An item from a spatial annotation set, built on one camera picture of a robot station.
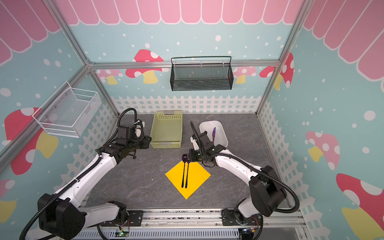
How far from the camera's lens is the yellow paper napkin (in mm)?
854

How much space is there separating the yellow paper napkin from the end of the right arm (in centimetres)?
19

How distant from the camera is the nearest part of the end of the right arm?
606mm
